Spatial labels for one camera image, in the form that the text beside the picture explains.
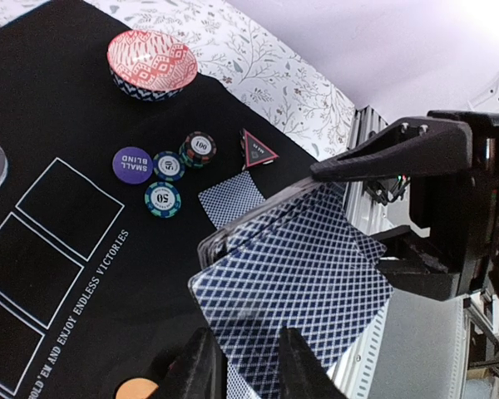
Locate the triangular all in button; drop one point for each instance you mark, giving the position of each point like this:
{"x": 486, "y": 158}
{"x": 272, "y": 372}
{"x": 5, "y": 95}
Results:
{"x": 254, "y": 151}

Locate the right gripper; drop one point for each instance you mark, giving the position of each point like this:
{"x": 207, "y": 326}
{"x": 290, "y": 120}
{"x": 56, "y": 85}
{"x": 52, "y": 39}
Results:
{"x": 460, "y": 207}

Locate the blue playing card deck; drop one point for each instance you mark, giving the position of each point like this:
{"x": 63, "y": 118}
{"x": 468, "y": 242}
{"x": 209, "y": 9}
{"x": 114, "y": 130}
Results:
{"x": 312, "y": 271}

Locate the orange big blind button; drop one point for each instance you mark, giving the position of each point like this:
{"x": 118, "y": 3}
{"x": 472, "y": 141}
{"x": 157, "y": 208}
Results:
{"x": 136, "y": 388}

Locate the purple small blind button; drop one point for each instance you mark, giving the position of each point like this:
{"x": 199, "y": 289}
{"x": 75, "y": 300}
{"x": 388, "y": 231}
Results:
{"x": 132, "y": 165}

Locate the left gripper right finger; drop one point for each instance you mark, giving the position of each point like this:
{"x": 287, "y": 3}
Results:
{"x": 300, "y": 373}

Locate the blue fifty poker chip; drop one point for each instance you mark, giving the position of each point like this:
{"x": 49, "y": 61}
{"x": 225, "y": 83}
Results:
{"x": 168, "y": 166}

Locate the dealt cards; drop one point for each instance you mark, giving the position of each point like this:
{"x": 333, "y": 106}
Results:
{"x": 230, "y": 199}

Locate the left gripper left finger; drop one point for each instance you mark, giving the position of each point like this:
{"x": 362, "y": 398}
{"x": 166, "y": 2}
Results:
{"x": 196, "y": 370}

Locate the red patterned bowl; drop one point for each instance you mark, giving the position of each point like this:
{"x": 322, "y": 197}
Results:
{"x": 149, "y": 65}

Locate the blue green poker chip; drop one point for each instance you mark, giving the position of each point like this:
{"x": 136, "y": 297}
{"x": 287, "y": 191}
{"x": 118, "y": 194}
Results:
{"x": 198, "y": 150}

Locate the black poker felt mat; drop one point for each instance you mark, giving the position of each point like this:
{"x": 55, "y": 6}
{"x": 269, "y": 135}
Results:
{"x": 93, "y": 286}

